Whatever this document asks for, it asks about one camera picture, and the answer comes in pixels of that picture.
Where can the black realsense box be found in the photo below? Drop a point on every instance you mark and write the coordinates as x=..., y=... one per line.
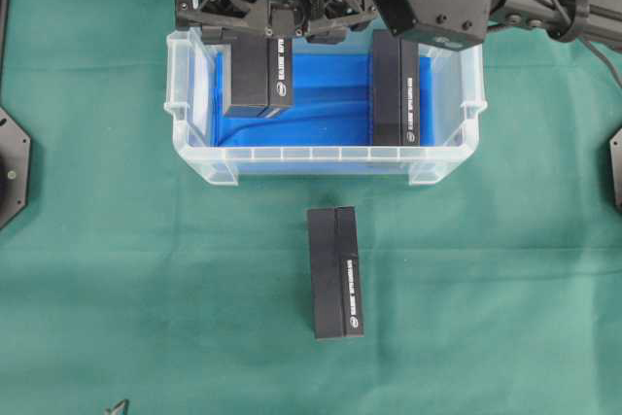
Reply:
x=261, y=78
x=395, y=91
x=335, y=273

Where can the blue cloth in case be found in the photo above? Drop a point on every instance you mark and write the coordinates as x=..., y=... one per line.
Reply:
x=332, y=106

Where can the clear plastic storage case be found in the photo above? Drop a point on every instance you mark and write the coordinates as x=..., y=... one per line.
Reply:
x=458, y=98

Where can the small dark tool tip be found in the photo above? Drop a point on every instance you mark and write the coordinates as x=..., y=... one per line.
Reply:
x=118, y=407

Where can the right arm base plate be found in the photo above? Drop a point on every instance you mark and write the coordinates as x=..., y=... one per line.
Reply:
x=615, y=151

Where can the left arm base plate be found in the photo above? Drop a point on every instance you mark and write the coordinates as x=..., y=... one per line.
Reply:
x=15, y=168

